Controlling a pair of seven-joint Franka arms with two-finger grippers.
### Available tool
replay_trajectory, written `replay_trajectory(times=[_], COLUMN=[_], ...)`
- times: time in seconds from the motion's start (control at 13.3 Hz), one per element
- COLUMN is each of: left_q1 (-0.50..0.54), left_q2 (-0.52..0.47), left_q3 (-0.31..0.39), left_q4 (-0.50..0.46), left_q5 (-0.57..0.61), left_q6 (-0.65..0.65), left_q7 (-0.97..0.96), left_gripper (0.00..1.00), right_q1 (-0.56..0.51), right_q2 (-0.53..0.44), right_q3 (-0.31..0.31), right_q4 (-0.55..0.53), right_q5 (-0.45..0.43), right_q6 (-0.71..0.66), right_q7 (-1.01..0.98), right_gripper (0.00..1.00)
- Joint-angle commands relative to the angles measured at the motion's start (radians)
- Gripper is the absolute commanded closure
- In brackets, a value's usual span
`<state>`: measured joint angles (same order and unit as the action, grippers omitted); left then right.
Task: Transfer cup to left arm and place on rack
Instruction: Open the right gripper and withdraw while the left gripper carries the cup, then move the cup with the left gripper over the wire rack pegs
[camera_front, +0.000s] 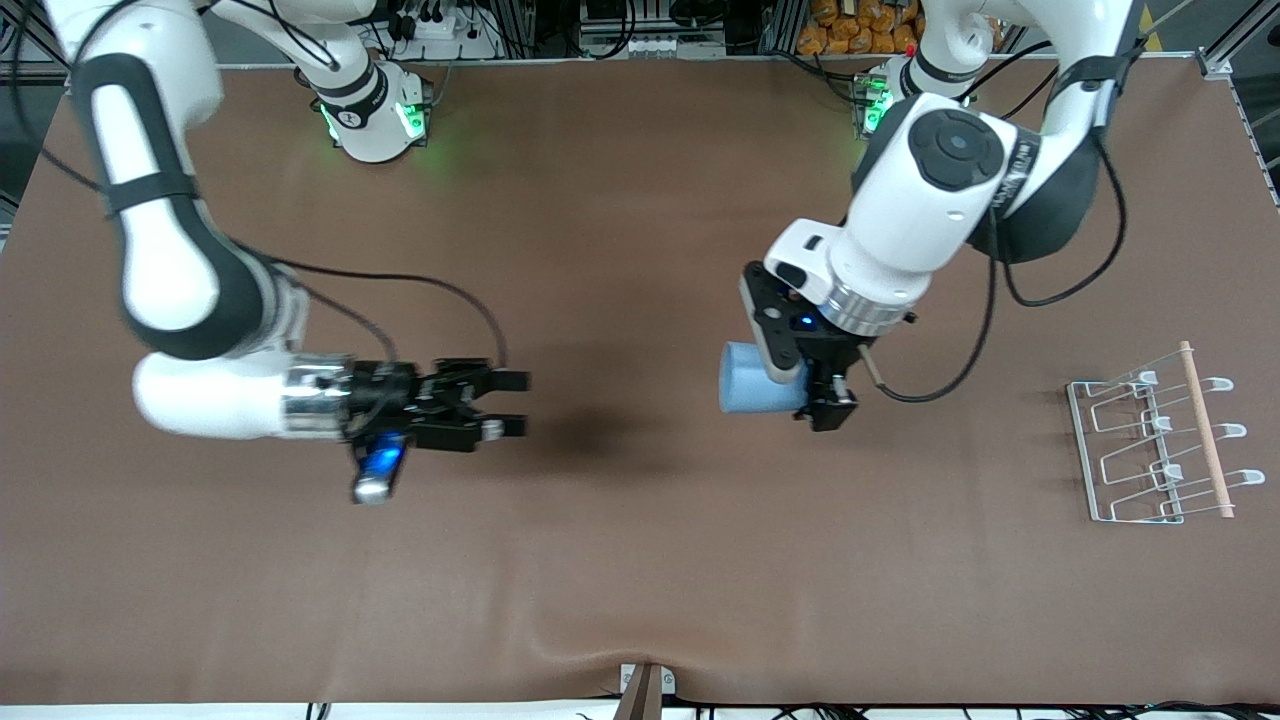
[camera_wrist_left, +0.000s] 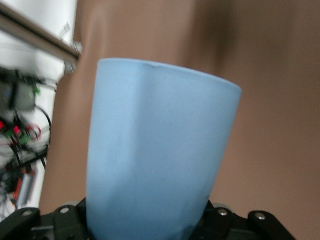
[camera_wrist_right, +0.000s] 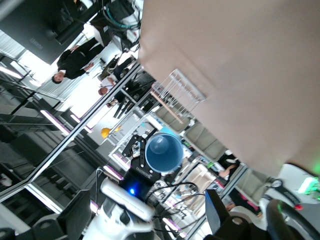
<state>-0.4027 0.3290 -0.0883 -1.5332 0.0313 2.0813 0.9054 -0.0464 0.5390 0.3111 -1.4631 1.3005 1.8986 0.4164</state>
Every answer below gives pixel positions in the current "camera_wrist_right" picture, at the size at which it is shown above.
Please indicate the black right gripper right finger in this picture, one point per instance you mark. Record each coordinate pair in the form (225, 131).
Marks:
(225, 227)

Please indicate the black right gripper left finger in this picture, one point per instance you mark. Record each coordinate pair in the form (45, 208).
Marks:
(75, 220)

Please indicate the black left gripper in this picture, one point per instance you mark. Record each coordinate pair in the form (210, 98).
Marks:
(140, 180)

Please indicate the light blue plastic cup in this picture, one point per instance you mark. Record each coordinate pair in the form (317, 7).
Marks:
(163, 155)

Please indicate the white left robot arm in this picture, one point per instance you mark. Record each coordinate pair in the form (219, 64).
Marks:
(292, 175)

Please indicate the yellow hard hat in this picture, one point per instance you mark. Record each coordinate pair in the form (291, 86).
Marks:
(105, 132)

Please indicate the seated person white shirt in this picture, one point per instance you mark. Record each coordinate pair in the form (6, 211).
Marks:
(107, 83)

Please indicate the person in black clothes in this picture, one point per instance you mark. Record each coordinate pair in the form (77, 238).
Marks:
(75, 62)

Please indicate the black computer monitor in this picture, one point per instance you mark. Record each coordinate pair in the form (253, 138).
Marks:
(30, 30)

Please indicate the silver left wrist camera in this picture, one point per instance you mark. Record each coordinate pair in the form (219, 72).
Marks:
(117, 195)

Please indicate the long aluminium frame beam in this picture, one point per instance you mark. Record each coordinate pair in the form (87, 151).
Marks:
(75, 130)

